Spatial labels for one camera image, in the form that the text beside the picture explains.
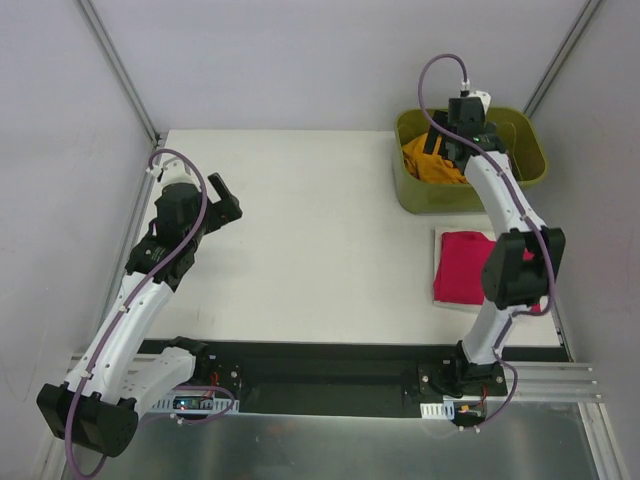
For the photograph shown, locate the orange t shirt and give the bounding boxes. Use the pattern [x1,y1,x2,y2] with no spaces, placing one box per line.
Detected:
[402,134,467,185]

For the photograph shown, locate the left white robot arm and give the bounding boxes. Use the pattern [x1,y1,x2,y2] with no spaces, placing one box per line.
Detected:
[36,173,242,458]

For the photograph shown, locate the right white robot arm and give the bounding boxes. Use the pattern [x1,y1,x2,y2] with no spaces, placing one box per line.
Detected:
[429,93,566,398]

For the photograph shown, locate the olive green plastic bin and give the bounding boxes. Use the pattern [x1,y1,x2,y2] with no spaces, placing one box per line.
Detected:
[391,107,548,214]

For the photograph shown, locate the folded magenta t shirt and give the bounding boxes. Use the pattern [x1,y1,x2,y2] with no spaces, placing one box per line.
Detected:
[432,231,542,314]

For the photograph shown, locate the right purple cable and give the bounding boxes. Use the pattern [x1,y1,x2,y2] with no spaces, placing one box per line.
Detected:
[417,53,556,436]

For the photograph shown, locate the purple cable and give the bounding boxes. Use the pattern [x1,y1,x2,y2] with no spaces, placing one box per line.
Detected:
[417,53,556,436]
[64,148,209,477]

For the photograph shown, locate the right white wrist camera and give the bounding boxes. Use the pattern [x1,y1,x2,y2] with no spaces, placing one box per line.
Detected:
[460,89,492,116]

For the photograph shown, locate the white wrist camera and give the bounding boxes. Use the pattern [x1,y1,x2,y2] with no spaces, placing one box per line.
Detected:
[460,89,492,116]
[159,157,196,188]

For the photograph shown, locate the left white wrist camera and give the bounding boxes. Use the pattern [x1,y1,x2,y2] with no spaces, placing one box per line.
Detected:
[159,157,196,188]

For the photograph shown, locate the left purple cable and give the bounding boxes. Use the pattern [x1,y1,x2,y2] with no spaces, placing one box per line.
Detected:
[64,148,209,477]

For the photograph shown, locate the right aluminium frame post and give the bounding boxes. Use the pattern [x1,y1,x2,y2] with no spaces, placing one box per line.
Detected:
[523,0,605,118]

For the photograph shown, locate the aluminium frame post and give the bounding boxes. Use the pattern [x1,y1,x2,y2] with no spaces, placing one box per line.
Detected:
[523,0,605,118]
[73,0,162,145]

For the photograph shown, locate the left white cable duct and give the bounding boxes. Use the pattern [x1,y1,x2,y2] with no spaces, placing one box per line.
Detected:
[149,395,240,415]

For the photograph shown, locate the white cable duct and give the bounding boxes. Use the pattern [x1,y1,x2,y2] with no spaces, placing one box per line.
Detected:
[420,401,455,421]
[149,395,240,415]

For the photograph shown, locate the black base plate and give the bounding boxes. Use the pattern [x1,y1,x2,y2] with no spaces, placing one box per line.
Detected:
[127,341,519,415]

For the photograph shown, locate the left aluminium frame post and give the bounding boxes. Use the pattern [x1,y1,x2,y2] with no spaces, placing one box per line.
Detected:
[73,0,162,145]

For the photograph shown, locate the aluminium front rail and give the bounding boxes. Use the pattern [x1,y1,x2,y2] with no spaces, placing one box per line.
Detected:
[64,352,601,401]

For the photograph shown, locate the right white cable duct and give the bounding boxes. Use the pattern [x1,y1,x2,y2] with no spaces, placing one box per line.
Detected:
[420,401,455,421]

